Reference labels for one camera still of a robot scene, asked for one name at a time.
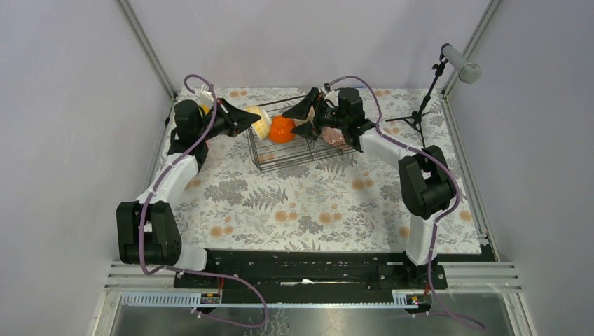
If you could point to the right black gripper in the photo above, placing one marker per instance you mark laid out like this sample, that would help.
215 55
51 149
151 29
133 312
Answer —
302 109

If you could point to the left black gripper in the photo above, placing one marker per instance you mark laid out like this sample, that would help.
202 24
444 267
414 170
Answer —
237 120

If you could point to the yellow sun pattern bowl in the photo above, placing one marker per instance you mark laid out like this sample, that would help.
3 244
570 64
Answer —
261 127

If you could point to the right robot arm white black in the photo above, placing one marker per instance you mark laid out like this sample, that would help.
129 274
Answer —
427 186

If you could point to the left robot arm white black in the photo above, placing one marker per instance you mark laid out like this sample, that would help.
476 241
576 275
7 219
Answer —
148 233

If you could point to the beige bowl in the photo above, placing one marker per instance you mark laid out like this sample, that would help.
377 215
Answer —
311 114

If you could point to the orange bowl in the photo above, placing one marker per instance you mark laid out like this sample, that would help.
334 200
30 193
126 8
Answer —
281 130

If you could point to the pink speckled bowl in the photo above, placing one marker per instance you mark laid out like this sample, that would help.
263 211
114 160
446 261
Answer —
334 137

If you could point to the black microphone tripod stand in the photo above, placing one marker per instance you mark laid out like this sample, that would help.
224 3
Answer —
414 120

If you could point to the silver microphone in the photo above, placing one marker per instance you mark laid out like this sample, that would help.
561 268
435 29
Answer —
468 72

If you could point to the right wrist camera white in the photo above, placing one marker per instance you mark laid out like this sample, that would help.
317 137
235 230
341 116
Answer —
331 97

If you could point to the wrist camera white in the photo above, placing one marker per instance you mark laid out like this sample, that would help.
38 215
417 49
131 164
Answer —
204 97
331 97

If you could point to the black wire dish rack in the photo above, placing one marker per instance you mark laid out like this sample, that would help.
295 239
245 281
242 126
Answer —
270 156

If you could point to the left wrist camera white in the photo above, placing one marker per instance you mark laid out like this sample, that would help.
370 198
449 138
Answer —
204 97

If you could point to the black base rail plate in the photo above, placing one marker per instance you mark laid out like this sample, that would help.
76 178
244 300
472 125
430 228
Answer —
298 277

